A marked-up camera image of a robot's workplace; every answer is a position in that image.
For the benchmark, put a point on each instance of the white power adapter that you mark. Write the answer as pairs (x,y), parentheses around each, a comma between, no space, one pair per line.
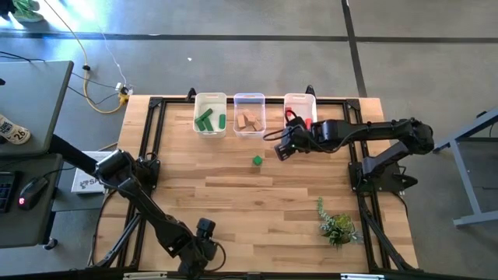
(118,86)

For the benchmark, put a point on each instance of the clear plastic bin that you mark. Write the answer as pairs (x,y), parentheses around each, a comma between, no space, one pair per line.
(249,134)

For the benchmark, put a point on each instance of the black aluminium table frame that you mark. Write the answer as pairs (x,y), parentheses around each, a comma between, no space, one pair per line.
(175,100)

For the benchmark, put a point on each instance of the black computer mouse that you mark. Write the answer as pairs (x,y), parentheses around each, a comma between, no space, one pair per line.
(33,193)

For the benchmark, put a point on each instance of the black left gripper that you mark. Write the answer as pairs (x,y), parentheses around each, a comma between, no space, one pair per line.
(196,256)

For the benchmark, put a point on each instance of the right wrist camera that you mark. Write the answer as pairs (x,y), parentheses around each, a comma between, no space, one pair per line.
(283,152)

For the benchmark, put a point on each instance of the white plastic bin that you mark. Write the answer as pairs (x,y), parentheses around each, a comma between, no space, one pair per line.
(299,101)
(210,134)

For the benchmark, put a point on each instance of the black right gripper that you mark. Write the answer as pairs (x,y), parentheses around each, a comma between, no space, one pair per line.
(303,136)

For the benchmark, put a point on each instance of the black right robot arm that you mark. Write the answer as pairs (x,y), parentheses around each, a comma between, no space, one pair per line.
(373,130)

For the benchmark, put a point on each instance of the black diagonal bar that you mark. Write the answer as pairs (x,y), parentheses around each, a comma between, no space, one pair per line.
(72,153)

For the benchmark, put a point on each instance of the silver metal bracket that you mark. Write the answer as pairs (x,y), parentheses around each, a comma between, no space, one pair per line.
(362,277)
(144,275)

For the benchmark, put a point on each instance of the yellow plug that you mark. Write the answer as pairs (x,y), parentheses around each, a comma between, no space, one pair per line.
(123,99)

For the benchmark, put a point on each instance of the black keyboard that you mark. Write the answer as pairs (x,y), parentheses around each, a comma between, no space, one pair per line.
(5,190)

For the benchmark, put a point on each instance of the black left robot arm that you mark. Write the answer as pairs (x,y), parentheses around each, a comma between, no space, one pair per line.
(148,210)

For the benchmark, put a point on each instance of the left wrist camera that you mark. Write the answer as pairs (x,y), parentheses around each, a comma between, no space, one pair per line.
(205,227)

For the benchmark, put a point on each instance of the white printed drink can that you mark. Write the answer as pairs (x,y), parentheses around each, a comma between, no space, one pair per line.
(13,130)

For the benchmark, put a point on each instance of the light grey desk top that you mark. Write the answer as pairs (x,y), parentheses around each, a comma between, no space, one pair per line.
(35,97)

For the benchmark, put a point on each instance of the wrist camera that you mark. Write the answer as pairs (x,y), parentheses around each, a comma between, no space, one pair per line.
(205,227)
(283,152)

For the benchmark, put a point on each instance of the green cube block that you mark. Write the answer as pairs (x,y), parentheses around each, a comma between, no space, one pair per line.
(257,160)

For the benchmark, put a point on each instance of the small artificial green plant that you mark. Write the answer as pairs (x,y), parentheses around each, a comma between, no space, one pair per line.
(338,227)

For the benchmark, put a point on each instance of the dark grey desk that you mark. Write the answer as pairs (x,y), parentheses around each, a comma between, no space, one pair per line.
(23,229)

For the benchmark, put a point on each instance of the person's shoe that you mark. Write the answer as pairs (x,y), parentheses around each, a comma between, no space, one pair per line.
(27,11)

